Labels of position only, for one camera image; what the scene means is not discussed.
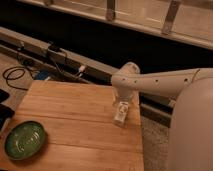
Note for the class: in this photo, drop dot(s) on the white plastic bottle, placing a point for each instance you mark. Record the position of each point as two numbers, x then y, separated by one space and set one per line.
121 113

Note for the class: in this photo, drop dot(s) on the black power adapter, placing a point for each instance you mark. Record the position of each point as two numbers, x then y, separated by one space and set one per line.
52 47

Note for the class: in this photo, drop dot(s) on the dark object at left edge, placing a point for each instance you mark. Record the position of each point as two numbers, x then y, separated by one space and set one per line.
5 111

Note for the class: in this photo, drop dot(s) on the green ceramic bowl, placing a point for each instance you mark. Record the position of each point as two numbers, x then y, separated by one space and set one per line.
24 140

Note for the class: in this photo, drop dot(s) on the metal floor rail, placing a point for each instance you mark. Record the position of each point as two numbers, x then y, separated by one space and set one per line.
39 52

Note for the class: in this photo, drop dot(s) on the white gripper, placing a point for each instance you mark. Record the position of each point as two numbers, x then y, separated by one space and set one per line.
125 95

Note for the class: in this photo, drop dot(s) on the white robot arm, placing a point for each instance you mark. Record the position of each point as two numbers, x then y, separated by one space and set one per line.
191 128

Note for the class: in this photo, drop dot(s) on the white window frame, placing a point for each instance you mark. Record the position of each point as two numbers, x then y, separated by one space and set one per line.
187 21

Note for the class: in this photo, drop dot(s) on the wooden cutting board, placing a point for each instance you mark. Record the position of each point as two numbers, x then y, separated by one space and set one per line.
81 135

